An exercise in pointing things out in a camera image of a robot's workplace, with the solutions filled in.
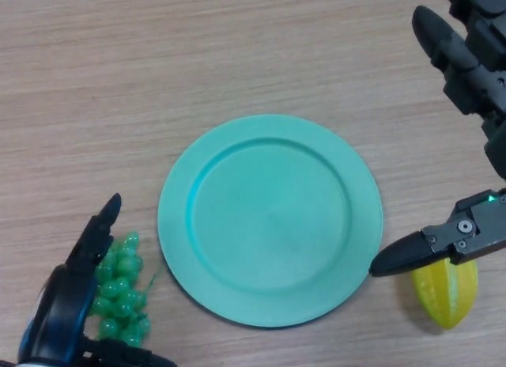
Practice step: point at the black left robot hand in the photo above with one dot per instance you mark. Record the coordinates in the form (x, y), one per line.
(59, 315)

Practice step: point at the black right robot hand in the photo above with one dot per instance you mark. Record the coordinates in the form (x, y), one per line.
(470, 74)

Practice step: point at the green grape bunch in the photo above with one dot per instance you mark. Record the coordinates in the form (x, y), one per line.
(118, 292)

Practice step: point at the green round plate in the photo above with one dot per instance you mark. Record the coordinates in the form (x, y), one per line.
(270, 220)

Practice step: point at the yellow starfruit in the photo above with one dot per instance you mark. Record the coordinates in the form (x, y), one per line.
(446, 300)

